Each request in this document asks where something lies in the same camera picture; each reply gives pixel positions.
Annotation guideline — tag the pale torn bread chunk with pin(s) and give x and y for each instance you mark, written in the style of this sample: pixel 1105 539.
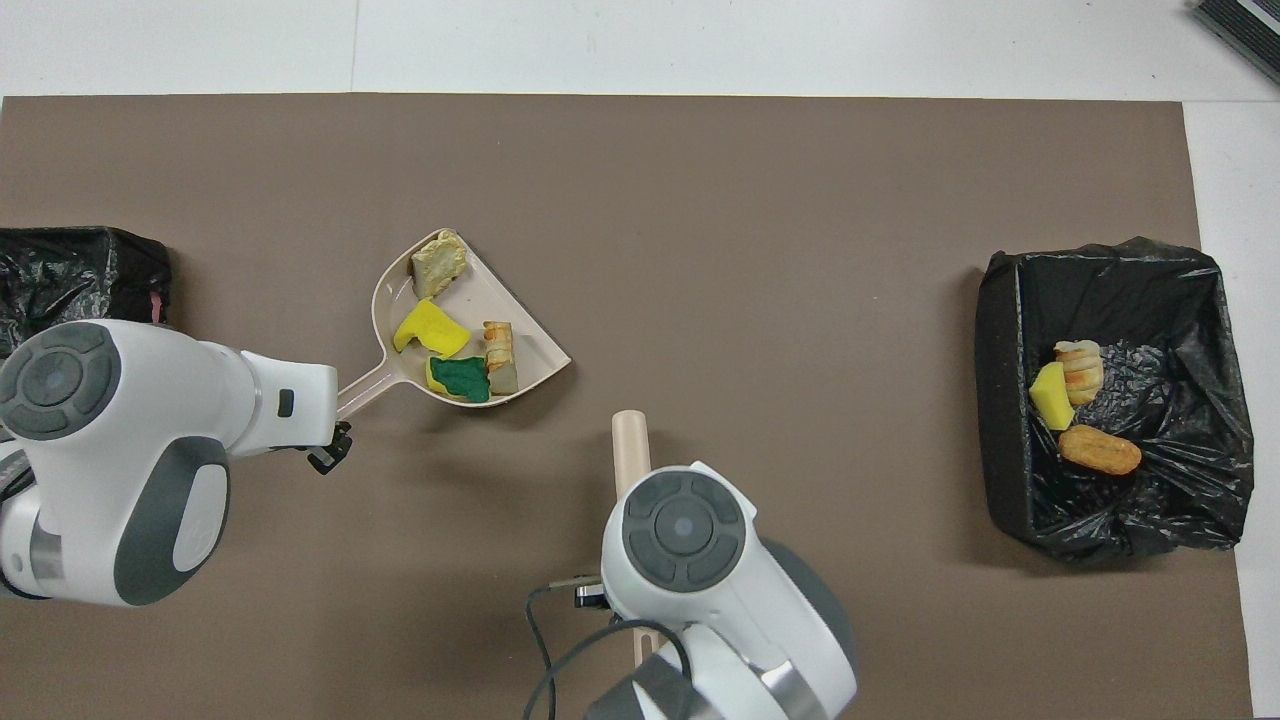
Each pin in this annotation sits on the pale torn bread chunk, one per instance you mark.
pixel 438 265

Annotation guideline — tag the small yellow sponge wedge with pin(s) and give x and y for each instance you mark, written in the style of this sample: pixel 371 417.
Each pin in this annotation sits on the small yellow sponge wedge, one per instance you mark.
pixel 1050 398

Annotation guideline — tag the striped bread roll piece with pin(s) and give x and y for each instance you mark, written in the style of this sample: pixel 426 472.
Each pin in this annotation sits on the striped bread roll piece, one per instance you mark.
pixel 1082 372
pixel 500 350

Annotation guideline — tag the beige hand brush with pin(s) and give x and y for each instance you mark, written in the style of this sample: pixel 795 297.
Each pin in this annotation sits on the beige hand brush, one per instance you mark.
pixel 632 450

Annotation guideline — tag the dark ribbed panel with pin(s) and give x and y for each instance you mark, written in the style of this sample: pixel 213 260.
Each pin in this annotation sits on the dark ribbed panel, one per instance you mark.
pixel 1245 25

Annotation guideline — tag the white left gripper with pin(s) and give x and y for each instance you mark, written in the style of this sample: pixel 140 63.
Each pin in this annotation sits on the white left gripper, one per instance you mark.
pixel 300 405

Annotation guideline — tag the bin with black bag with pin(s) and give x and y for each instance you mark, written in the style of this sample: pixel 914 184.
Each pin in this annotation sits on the bin with black bag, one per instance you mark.
pixel 80 270
pixel 1180 480

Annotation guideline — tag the green and yellow sponge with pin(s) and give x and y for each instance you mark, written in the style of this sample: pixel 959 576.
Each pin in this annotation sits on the green and yellow sponge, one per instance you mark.
pixel 460 380

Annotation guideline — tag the brown table mat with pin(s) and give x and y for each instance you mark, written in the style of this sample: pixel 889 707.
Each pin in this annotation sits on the brown table mat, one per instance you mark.
pixel 700 200

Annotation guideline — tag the beige plastic dustpan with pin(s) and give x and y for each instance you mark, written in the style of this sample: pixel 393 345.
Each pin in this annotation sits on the beige plastic dustpan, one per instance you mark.
pixel 470 290

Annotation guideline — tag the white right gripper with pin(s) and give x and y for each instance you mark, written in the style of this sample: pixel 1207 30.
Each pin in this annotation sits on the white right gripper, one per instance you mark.
pixel 722 483

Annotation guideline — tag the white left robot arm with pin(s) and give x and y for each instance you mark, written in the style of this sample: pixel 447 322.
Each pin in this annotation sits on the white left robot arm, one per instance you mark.
pixel 120 480

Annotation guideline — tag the brown bread roll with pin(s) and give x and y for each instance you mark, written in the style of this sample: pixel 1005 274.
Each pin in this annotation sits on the brown bread roll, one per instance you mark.
pixel 1100 450

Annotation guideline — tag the large yellow sponge piece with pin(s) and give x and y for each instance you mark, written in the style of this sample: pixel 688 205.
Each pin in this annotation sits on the large yellow sponge piece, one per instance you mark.
pixel 430 325

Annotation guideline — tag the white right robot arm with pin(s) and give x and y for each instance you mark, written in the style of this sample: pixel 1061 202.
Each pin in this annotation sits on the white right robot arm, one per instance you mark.
pixel 740 600

